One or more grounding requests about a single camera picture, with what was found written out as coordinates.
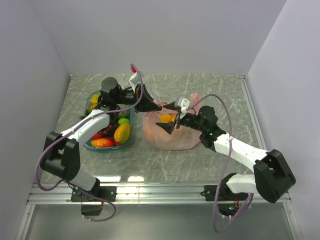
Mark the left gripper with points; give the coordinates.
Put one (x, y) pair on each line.
(146, 103)

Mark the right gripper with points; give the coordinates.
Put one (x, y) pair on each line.
(168, 127)

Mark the orange peach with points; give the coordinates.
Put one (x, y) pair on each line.
(167, 118)

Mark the pink plastic bag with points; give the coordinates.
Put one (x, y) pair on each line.
(181, 139)

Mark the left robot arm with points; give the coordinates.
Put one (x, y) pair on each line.
(61, 152)

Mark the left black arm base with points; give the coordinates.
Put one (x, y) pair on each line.
(92, 203)

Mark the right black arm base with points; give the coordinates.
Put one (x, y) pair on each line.
(220, 197)

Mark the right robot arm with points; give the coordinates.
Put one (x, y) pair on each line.
(271, 177)

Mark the netted cantaloupe melon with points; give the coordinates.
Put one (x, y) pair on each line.
(124, 114)

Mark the small green fruit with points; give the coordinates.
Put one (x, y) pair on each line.
(123, 120)

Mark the orange mango at tray bottom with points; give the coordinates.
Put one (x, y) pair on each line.
(122, 133)

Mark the teal plastic fruit tray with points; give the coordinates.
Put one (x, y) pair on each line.
(117, 146)

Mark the purple grape bunch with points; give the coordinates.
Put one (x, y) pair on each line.
(109, 130)

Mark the yellow star fruit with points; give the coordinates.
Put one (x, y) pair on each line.
(94, 99)

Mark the orange pineapple body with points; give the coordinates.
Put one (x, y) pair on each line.
(92, 107)

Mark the red orange long fruit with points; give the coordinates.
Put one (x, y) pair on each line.
(104, 142)

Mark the green pineapple crown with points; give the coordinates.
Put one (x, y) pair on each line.
(85, 114)

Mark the red apple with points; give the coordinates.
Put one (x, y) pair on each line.
(97, 136)

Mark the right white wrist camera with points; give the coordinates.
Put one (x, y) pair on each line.
(182, 104)

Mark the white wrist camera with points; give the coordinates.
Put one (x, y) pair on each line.
(182, 104)
(135, 79)

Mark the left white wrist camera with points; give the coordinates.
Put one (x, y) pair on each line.
(135, 79)

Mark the aluminium mounting rail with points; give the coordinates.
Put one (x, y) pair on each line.
(130, 193)

